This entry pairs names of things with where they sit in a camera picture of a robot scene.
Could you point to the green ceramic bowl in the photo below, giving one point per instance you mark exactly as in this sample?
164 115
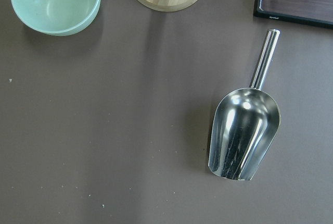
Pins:
56 17

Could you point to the metal scoop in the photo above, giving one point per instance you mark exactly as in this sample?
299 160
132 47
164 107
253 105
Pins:
245 123

